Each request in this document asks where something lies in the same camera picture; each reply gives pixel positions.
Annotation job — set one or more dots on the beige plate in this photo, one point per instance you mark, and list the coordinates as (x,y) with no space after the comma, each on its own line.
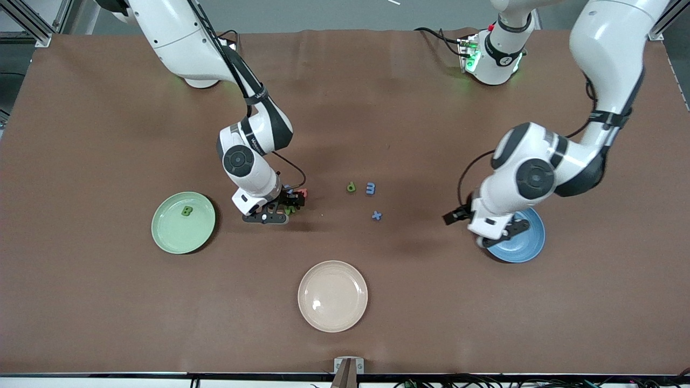
(332,296)

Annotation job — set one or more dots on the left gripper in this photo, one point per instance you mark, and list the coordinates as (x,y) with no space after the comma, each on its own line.
(462,212)

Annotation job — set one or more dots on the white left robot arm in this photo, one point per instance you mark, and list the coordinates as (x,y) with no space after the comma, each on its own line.
(609,48)

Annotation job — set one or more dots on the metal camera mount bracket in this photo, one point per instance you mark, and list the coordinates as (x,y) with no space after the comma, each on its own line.
(339,366)

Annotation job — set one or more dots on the green plate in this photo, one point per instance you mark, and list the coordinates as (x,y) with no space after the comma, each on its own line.
(172,234)

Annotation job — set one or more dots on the brown table cover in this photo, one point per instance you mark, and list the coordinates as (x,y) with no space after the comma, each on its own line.
(108,302)

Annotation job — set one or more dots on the aluminium frame profile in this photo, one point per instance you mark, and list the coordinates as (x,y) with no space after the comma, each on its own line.
(655,33)
(40,35)

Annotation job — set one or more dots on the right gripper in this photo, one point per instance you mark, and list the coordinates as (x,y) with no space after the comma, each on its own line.
(287,200)

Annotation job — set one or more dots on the blue letter m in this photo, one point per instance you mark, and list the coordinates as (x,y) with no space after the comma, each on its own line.
(370,188)

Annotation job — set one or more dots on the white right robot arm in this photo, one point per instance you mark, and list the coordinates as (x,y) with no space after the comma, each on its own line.
(178,43)

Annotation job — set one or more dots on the blue plate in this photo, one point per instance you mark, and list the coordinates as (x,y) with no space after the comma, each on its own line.
(525,248)

